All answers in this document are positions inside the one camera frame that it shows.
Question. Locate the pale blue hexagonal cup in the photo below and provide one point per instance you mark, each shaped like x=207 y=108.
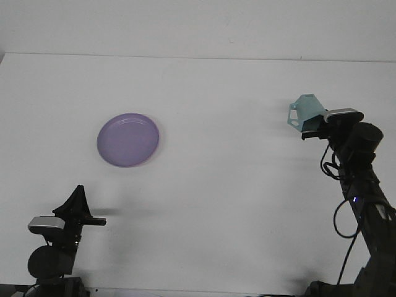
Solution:
x=306 y=106

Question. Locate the pale purple round plate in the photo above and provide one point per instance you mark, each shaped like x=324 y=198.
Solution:
x=128 y=140

